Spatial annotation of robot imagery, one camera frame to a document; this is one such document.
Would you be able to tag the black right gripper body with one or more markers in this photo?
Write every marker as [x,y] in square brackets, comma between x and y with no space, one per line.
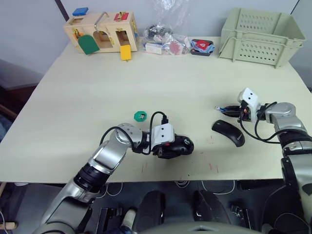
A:
[245,113]

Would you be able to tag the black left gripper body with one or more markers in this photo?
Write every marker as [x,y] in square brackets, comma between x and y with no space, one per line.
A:
[165,152]

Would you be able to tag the black mouse base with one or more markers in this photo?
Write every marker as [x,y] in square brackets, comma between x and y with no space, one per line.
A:
[184,143]

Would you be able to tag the blue battery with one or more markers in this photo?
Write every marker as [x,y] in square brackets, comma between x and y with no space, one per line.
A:
[219,108]

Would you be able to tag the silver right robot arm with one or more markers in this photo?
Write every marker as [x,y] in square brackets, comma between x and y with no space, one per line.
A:
[282,112]

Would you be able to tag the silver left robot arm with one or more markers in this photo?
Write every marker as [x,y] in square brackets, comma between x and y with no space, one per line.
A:
[107,153]

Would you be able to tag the black mouse cover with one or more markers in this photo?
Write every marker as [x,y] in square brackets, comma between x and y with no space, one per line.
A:
[229,131]

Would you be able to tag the small dark usb receiver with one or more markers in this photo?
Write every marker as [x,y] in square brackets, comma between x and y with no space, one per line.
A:
[142,116]

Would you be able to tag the green round holder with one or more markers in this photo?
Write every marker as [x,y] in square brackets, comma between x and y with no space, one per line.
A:
[136,117]

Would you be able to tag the dark rounded shape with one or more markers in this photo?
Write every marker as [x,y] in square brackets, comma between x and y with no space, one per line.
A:
[151,209]

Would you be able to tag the black tray with cards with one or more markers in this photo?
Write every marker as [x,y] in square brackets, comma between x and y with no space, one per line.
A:
[202,45]

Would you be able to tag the pale green plastic basket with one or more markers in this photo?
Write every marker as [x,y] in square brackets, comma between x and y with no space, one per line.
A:
[260,36]

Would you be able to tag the grey robot torso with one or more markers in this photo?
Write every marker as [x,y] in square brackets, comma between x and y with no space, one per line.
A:
[202,229]

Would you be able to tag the clear plastic bag with items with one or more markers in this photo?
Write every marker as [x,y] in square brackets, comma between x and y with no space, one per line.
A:
[165,39]

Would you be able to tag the yellow wooden door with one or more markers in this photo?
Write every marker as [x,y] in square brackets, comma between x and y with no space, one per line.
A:
[125,52]

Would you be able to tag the green arched wooden door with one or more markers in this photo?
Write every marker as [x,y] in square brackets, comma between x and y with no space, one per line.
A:
[88,44]

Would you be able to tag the red latch plate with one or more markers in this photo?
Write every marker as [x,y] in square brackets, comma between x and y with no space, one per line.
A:
[121,16]

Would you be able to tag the wooden lock box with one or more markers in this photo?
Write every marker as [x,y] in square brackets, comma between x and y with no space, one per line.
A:
[109,23]

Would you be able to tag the blue block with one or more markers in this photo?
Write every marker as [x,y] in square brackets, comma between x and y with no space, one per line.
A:
[80,11]

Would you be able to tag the wooden stick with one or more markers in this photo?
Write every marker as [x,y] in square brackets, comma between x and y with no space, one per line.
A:
[7,224]

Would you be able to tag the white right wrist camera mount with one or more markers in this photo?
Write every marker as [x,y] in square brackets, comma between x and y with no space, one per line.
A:
[249,96]

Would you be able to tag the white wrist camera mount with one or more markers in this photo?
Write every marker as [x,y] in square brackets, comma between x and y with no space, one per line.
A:
[163,134]
[249,96]

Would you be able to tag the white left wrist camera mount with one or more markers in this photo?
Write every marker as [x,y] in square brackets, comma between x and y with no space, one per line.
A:
[163,134]

